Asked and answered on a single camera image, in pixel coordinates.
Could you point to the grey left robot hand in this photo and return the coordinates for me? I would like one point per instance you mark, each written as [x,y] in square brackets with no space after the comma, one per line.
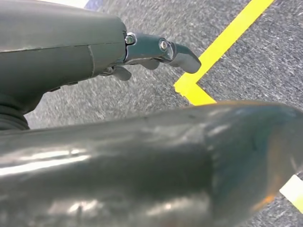
[59,47]

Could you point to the yellow floor tape square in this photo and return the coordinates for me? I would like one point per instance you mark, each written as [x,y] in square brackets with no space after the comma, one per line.
[227,37]

